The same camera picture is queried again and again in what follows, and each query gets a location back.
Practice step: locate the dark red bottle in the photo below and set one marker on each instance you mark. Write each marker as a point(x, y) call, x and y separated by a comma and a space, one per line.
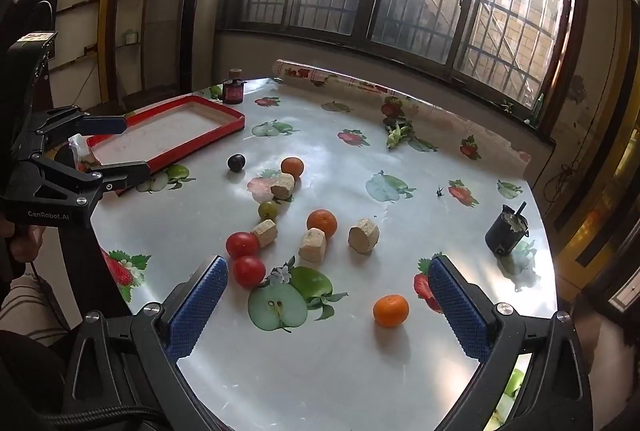
point(233, 91)

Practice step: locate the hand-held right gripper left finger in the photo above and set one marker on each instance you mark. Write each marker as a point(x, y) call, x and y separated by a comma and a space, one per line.
point(197, 306)

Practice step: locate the red rectangular tray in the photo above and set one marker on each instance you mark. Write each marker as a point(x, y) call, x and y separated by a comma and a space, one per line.
point(165, 131)

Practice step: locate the green bottle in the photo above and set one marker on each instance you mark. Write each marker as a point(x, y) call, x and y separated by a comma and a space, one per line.
point(539, 107)

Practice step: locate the small green fruit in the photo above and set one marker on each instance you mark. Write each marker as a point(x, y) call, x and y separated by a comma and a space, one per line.
point(268, 209)

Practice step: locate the small dark stem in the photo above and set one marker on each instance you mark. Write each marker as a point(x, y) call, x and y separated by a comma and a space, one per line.
point(440, 191)

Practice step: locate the person's left hand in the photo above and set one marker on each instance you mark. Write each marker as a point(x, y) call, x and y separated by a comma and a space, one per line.
point(22, 243)

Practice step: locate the red tomato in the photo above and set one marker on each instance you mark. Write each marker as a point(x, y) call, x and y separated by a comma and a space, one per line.
point(249, 272)
point(242, 245)

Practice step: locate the black cup with stick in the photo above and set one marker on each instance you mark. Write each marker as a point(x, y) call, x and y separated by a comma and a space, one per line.
point(502, 236)

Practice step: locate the fruit-print tablecloth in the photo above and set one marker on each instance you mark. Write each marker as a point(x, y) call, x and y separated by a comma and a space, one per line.
point(325, 136)

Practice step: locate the beige wall shelf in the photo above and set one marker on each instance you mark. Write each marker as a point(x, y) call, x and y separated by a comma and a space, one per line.
point(75, 21)

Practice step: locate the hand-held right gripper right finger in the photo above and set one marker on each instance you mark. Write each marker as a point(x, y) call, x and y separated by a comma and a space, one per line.
point(457, 311)

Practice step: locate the dark purple plum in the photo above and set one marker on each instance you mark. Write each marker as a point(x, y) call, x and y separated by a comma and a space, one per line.
point(236, 162)

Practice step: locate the beige fibrous chunk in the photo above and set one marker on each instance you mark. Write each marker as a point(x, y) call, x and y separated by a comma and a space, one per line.
point(283, 186)
point(363, 236)
point(312, 245)
point(265, 231)

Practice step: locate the wooden glass-panel door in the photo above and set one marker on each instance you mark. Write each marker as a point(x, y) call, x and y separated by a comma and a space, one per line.
point(610, 201)

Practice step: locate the person's striped clothing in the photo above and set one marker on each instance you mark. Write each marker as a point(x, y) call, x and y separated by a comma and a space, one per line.
point(22, 306)

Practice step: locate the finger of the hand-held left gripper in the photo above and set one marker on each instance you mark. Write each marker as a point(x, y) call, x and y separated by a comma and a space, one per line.
point(102, 124)
point(125, 173)

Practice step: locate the green leafy vegetable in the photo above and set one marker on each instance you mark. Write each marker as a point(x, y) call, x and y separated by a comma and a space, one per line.
point(398, 133)

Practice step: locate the orange tangerine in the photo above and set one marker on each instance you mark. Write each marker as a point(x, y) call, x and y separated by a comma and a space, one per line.
point(322, 223)
point(390, 311)
point(292, 167)

